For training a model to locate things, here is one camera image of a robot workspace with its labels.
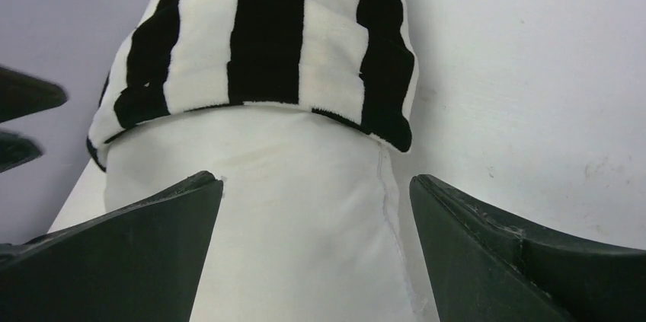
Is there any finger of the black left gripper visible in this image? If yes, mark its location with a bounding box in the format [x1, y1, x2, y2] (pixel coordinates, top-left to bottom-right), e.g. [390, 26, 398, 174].
[1, 66, 68, 123]
[0, 131, 43, 173]

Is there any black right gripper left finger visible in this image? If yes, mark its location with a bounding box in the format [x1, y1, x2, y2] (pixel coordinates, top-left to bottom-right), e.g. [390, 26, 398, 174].
[1, 171, 223, 321]

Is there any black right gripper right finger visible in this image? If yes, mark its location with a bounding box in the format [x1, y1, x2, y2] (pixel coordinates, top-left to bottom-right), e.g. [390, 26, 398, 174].
[409, 175, 645, 322]

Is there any white pillow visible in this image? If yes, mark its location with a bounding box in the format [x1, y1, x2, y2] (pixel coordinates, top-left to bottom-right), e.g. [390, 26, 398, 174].
[48, 103, 441, 322]

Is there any black white striped pillowcase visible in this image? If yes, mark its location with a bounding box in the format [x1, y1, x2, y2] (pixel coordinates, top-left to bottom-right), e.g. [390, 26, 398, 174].
[87, 0, 419, 168]

